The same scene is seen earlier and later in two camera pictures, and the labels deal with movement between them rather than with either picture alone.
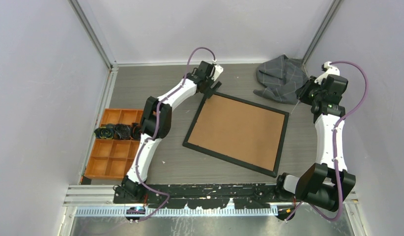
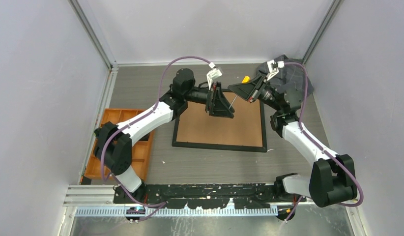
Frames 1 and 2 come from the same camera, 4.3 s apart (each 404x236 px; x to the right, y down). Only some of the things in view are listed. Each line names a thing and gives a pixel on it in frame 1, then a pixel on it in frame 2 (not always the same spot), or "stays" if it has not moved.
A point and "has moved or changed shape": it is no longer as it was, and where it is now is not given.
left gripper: (208, 92) -> (217, 104)
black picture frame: (241, 132) has moved or changed shape
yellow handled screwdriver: (298, 102) has moved or changed shape
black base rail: (200, 196) stays
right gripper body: (312, 92) -> (269, 95)
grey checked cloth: (283, 77) stays
